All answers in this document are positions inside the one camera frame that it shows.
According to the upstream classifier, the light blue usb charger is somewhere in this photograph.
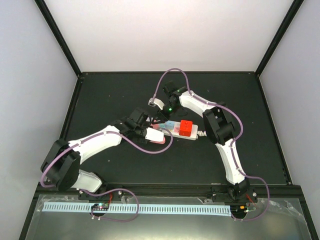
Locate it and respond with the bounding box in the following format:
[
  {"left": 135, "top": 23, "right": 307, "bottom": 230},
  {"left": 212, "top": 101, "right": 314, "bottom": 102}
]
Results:
[{"left": 165, "top": 120, "right": 175, "bottom": 130}]

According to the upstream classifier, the pink triangular socket adapter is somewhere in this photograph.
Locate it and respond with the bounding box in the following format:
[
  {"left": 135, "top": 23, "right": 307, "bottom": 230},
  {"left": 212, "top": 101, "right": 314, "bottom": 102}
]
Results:
[{"left": 146, "top": 124, "right": 166, "bottom": 144}]

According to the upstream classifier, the white power strip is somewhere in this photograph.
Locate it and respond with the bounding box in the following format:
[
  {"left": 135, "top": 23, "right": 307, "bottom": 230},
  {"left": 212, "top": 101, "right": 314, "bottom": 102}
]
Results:
[{"left": 151, "top": 120, "right": 198, "bottom": 141}]

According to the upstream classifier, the red cube socket adapter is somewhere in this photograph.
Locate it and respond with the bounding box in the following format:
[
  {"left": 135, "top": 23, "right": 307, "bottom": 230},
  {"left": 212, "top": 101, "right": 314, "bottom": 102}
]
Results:
[{"left": 179, "top": 120, "right": 193, "bottom": 137}]

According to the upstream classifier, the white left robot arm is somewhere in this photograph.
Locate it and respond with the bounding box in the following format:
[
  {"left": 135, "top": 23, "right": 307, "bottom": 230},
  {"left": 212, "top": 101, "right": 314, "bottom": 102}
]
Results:
[{"left": 40, "top": 108, "right": 164, "bottom": 200}]

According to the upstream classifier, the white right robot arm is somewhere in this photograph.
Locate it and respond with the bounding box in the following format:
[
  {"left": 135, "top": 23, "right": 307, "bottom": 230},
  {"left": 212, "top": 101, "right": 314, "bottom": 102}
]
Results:
[{"left": 148, "top": 81, "right": 250, "bottom": 202}]

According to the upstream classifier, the left controller circuit board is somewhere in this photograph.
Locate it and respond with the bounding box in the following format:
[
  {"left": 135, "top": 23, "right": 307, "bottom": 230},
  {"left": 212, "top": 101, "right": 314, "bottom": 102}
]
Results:
[{"left": 91, "top": 203, "right": 109, "bottom": 211}]

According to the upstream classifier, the controller circuit board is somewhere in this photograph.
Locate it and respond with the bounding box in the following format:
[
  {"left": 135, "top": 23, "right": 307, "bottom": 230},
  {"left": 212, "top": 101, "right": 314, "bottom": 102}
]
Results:
[
  {"left": 230, "top": 205, "right": 253, "bottom": 214},
  {"left": 91, "top": 203, "right": 109, "bottom": 211}
]

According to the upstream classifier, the right controller circuit board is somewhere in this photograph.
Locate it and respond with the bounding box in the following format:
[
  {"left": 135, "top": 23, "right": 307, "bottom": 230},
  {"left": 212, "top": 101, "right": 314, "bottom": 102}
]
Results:
[{"left": 230, "top": 205, "right": 253, "bottom": 214}]

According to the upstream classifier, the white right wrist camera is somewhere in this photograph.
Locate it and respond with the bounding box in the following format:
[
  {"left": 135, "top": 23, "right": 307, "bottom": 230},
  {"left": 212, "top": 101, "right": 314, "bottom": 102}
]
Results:
[{"left": 148, "top": 98, "right": 165, "bottom": 110}]

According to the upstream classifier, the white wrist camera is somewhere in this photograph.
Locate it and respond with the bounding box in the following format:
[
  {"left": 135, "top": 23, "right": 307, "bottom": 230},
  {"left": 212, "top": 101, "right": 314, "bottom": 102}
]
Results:
[
  {"left": 148, "top": 98, "right": 165, "bottom": 110},
  {"left": 144, "top": 127, "right": 165, "bottom": 143}
]

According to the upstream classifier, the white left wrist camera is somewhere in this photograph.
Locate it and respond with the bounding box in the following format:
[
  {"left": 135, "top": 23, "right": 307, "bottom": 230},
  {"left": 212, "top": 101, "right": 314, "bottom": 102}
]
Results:
[{"left": 144, "top": 127, "right": 165, "bottom": 143}]

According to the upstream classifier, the black front mounting rail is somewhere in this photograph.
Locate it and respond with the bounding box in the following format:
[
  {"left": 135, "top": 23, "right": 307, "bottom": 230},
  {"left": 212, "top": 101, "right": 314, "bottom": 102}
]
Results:
[{"left": 37, "top": 181, "right": 301, "bottom": 201}]

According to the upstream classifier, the light blue slotted cable duct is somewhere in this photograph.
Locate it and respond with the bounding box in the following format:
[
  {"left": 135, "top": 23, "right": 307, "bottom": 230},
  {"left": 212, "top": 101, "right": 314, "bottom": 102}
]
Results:
[{"left": 42, "top": 202, "right": 232, "bottom": 217}]

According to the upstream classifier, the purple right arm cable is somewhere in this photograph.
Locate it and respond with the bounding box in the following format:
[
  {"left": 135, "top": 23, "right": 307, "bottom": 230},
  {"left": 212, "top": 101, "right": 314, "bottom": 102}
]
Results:
[{"left": 152, "top": 67, "right": 271, "bottom": 222}]

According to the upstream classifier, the black left frame post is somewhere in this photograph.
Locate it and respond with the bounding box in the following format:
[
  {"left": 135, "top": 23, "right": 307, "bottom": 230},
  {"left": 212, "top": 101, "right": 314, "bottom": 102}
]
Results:
[{"left": 34, "top": 0, "right": 82, "bottom": 77}]

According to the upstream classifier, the black frame post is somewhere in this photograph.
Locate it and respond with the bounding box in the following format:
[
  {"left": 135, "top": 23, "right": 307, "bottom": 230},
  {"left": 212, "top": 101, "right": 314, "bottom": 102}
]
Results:
[
  {"left": 34, "top": 0, "right": 82, "bottom": 77},
  {"left": 255, "top": 0, "right": 304, "bottom": 77}
]

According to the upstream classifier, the black right frame post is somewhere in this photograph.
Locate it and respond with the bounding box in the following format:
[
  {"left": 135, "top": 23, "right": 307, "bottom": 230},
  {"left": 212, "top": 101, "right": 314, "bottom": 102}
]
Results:
[{"left": 255, "top": 0, "right": 304, "bottom": 77}]

